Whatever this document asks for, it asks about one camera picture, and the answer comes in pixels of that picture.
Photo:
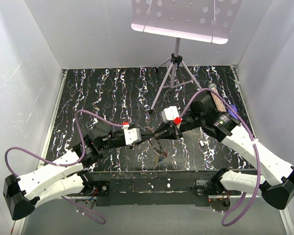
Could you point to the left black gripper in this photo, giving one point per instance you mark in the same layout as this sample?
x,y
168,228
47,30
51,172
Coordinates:
x,y
145,135

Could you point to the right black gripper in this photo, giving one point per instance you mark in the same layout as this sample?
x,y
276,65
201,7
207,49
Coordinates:
x,y
170,133

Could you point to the large toothed keyring disc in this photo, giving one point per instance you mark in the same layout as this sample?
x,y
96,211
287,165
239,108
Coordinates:
x,y
157,148

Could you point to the white black key fob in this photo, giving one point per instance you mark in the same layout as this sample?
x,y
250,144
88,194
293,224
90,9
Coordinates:
x,y
201,143

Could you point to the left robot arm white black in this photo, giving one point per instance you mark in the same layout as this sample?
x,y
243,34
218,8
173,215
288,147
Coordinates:
x,y
67,174

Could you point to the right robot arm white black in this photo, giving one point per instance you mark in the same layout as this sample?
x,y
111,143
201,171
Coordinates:
x,y
276,181

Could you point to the glitter toy microphone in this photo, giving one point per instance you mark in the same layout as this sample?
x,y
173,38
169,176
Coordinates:
x,y
219,104

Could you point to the lilac music stand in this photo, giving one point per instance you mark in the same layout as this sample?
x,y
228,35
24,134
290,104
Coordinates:
x,y
208,21

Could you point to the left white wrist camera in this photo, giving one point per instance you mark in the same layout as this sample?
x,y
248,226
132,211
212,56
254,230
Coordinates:
x,y
132,134

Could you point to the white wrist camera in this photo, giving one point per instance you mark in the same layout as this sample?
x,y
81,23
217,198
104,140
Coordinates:
x,y
171,114
132,134

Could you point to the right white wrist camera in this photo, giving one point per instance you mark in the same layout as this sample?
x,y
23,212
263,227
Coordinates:
x,y
171,114

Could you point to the black front rail base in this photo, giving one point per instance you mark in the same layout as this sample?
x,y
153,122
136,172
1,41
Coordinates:
x,y
175,187

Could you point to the aluminium frame rail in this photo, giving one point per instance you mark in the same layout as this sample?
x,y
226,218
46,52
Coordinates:
x,y
58,217

